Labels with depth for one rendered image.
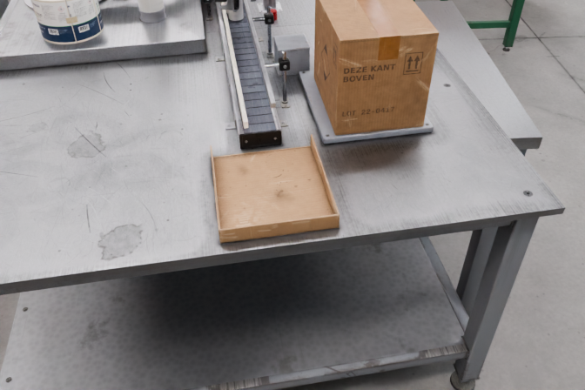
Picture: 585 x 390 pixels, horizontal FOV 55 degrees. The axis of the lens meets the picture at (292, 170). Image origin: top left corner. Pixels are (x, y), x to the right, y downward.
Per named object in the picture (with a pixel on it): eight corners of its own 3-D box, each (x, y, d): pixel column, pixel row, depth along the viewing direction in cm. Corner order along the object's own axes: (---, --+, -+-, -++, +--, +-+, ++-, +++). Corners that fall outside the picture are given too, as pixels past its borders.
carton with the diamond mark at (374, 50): (313, 77, 168) (315, -11, 151) (390, 70, 171) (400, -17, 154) (335, 136, 145) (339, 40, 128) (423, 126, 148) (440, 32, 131)
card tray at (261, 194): (211, 158, 142) (210, 145, 139) (312, 146, 145) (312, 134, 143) (219, 243, 119) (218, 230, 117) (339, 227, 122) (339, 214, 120)
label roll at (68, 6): (108, 36, 184) (98, -6, 175) (44, 49, 178) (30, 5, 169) (99, 14, 198) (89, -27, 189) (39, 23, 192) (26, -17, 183)
